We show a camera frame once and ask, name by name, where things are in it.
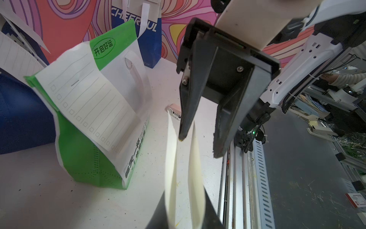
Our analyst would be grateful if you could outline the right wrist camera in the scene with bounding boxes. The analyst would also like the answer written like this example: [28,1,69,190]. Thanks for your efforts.
[215,0,321,50]

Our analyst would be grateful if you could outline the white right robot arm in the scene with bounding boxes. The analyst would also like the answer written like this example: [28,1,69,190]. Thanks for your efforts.
[177,1,366,158]

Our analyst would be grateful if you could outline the green white paper bag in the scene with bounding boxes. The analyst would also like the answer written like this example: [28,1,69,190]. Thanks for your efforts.
[25,21,152,189]

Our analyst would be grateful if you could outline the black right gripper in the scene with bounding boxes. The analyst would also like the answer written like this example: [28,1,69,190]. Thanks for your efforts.
[176,18,280,158]

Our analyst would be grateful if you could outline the blue white paper bag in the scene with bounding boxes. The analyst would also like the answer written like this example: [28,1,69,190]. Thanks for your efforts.
[0,0,56,155]

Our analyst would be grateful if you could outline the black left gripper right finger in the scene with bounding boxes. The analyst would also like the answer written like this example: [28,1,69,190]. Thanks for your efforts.
[203,190,225,229]

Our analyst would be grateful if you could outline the dark blue paper bag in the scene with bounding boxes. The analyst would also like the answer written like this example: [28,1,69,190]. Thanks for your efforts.
[111,0,162,68]

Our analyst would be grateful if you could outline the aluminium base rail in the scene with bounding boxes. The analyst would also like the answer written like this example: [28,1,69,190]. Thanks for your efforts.
[218,140,275,229]

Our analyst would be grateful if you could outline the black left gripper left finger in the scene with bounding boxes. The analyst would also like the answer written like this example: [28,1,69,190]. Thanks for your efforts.
[145,192,169,229]

